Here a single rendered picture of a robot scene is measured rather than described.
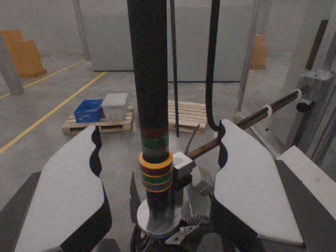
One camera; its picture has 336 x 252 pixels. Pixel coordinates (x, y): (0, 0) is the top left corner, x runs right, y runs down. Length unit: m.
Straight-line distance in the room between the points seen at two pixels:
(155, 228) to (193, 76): 5.74
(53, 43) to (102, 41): 7.18
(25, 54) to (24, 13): 6.97
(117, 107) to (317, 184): 3.02
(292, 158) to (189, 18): 5.29
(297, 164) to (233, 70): 5.57
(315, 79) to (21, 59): 8.49
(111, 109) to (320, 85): 3.03
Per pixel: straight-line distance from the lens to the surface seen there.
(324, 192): 0.62
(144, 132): 0.20
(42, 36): 14.88
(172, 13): 0.18
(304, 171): 0.66
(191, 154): 0.28
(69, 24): 13.89
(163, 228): 0.31
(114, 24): 7.55
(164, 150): 0.21
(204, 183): 0.78
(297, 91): 0.61
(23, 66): 8.66
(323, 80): 0.70
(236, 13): 5.96
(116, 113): 3.39
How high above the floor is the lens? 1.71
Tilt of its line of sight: 30 degrees down
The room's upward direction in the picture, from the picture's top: 1 degrees counter-clockwise
